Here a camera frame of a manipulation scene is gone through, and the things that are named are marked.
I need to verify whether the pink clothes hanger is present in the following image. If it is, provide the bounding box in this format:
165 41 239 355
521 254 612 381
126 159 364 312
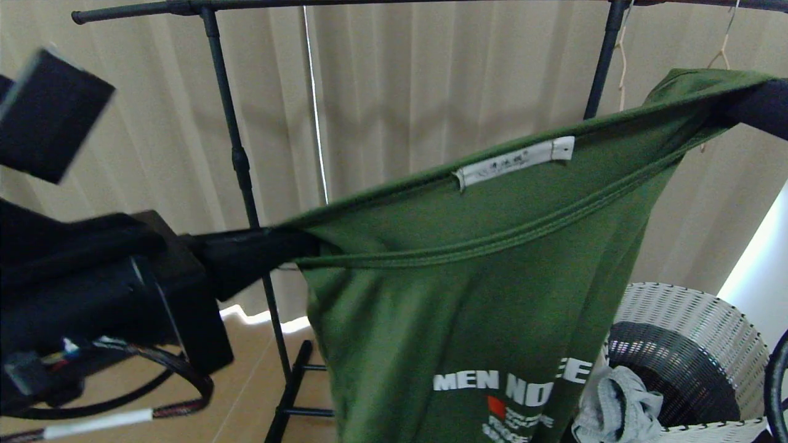
616 6 635 113
699 0 741 154

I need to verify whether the white laundry basket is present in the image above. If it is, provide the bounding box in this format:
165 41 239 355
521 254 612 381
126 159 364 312
569 282 771 443

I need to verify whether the green printed shirt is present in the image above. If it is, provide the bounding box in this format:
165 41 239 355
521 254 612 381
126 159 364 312
271 68 778 443

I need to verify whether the pale grey garment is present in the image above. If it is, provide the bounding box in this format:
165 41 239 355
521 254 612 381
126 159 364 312
571 364 665 443

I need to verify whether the black cable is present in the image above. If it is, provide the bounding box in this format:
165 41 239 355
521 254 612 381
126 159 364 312
763 329 788 443
0 345 214 443

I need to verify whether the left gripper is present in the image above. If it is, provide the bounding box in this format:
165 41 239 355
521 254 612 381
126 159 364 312
0 210 236 377

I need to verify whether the black clothes rack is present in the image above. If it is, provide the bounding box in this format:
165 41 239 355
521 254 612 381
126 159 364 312
71 0 788 443

